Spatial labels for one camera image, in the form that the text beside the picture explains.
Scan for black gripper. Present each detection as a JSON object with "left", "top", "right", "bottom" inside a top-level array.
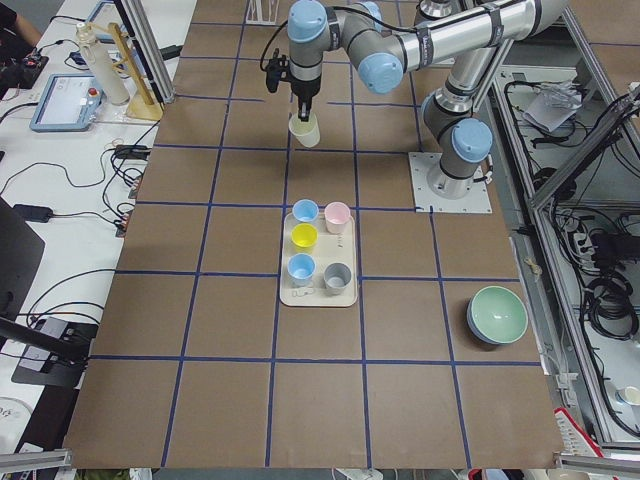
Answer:
[{"left": 291, "top": 77, "right": 320, "bottom": 122}]

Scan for white plastic cup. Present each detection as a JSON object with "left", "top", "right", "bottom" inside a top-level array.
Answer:
[{"left": 288, "top": 112, "right": 320, "bottom": 148}]

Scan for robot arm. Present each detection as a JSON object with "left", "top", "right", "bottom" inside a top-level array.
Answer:
[{"left": 261, "top": 1, "right": 567, "bottom": 179}]

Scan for light blue cup near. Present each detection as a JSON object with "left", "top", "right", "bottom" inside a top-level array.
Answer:
[{"left": 292, "top": 199, "right": 319, "bottom": 223}]

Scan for pink plastic cup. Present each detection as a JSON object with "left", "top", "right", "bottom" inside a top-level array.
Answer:
[{"left": 324, "top": 201, "right": 351, "bottom": 234}]

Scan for yellow plastic cup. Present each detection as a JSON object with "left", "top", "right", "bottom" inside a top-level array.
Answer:
[{"left": 291, "top": 223, "right": 319, "bottom": 253}]

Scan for beige cup tray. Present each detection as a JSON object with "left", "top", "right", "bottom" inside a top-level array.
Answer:
[{"left": 279, "top": 213, "right": 358, "bottom": 307}]

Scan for blue plastic cup far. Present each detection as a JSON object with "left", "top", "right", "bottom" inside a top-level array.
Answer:
[{"left": 287, "top": 253, "right": 316, "bottom": 287}]

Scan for grey plastic cup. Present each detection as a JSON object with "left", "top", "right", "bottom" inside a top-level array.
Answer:
[{"left": 323, "top": 262, "right": 352, "bottom": 295}]

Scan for cream thermos bottle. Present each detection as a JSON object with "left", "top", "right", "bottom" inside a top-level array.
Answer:
[{"left": 76, "top": 22, "right": 130, "bottom": 105}]

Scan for teach pendant upper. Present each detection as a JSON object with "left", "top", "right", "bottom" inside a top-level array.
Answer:
[{"left": 30, "top": 74, "right": 103, "bottom": 132}]

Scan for green and blue bowls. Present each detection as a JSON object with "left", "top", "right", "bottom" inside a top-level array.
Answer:
[{"left": 466, "top": 285, "right": 529, "bottom": 345}]

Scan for black power adapter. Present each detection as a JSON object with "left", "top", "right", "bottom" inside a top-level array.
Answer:
[{"left": 13, "top": 204, "right": 54, "bottom": 223}]

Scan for black computer monitor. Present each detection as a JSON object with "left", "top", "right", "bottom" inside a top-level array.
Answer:
[{"left": 0, "top": 197, "right": 89, "bottom": 366}]

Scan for white wire cup rack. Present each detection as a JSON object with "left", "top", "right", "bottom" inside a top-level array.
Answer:
[{"left": 245, "top": 0, "right": 279, "bottom": 26}]

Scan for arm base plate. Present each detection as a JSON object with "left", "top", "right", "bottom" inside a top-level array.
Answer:
[{"left": 408, "top": 152, "right": 492, "bottom": 215}]

